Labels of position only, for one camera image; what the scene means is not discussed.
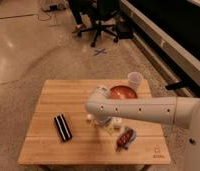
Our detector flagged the black office chair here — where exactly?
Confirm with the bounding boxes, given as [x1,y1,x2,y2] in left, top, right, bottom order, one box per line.
[77,0,120,47]

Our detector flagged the orange bowl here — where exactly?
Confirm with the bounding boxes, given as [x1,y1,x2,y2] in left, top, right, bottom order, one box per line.
[109,85,137,99]

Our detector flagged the wooden table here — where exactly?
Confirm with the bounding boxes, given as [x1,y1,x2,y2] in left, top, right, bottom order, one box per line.
[18,79,170,165]

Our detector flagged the seated person legs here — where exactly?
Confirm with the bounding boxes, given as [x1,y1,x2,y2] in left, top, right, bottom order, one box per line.
[67,0,94,35]

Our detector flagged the black striped box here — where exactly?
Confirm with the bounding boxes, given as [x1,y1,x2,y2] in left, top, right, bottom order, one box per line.
[54,114,73,142]

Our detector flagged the clear plastic cup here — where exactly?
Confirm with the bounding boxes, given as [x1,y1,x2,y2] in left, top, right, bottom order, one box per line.
[128,72,143,90]

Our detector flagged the grey device on floor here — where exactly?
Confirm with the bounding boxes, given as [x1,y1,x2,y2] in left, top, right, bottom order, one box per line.
[39,0,66,11]

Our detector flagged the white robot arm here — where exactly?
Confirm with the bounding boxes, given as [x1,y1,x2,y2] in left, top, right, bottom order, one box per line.
[85,85,200,171]

